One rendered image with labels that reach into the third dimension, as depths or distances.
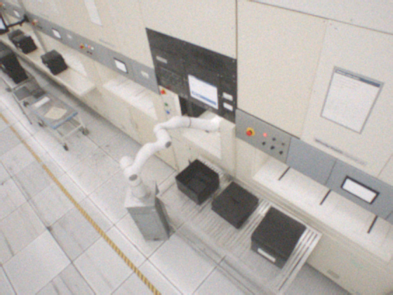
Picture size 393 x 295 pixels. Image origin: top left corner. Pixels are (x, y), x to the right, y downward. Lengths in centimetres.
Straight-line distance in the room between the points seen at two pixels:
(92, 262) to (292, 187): 220
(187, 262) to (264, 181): 121
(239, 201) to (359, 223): 92
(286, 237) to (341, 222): 51
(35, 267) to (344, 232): 310
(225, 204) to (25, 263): 241
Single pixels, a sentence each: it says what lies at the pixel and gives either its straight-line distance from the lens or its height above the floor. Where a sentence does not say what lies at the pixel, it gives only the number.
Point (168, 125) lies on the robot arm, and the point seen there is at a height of 141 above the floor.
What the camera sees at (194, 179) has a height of 77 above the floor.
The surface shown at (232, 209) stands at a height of 86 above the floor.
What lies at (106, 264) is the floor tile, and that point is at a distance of 327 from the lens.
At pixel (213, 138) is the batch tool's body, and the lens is 274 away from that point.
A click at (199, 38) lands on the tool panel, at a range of 191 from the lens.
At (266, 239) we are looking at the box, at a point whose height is 101.
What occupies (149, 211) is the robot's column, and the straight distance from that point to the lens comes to 261.
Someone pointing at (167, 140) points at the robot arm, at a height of 135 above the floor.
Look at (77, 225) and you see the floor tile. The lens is 363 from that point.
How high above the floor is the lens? 286
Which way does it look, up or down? 48 degrees down
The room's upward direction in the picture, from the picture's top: 9 degrees counter-clockwise
